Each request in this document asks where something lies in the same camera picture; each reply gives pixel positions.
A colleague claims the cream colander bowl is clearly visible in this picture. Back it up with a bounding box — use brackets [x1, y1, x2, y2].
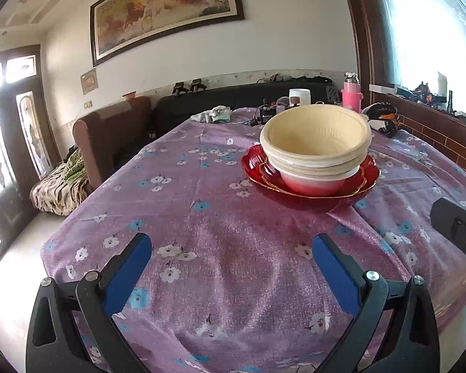
[264, 148, 368, 168]

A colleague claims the cream plastic bowl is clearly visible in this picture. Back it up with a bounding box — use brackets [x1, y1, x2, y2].
[260, 104, 371, 165]

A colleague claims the white plastic bowl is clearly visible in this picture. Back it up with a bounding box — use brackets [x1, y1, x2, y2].
[268, 158, 360, 180]
[278, 171, 358, 196]

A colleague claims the large red glass plate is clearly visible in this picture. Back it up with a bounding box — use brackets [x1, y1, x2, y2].
[240, 144, 381, 213]

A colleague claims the small red glass plate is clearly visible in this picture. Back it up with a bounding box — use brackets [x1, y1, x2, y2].
[258, 161, 367, 198]

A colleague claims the brick pattern wooden cabinet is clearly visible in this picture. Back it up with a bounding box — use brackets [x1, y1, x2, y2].
[370, 92, 466, 171]

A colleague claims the patterned blanket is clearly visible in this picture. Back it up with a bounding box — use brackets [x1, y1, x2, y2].
[29, 146, 89, 216]

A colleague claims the purple floral tablecloth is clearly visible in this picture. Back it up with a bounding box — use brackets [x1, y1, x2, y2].
[41, 109, 466, 372]

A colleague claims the pink thermos bottle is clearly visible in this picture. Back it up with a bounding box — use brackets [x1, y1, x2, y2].
[342, 71, 363, 113]

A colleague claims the wooden glass door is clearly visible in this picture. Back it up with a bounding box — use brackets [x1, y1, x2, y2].
[0, 45, 60, 260]

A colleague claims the brown armchair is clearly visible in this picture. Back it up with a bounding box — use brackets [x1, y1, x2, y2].
[72, 96, 151, 190]

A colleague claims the white plastic jar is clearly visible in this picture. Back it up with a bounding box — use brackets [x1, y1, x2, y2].
[289, 89, 311, 106]

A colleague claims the motor with wooden spool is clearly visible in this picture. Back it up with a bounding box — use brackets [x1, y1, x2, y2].
[276, 96, 299, 114]

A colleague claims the black electric motor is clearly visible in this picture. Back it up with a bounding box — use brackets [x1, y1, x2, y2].
[250, 99, 278, 126]

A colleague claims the black sofa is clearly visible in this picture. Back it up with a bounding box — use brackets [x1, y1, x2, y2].
[147, 76, 341, 138]

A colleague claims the crumpled white cloth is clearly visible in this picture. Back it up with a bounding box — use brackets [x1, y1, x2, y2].
[190, 105, 232, 124]

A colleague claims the framed horse painting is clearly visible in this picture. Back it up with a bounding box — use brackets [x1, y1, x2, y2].
[90, 0, 245, 67]

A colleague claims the small wall plaque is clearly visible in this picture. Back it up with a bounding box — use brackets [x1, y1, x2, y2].
[80, 68, 98, 95]

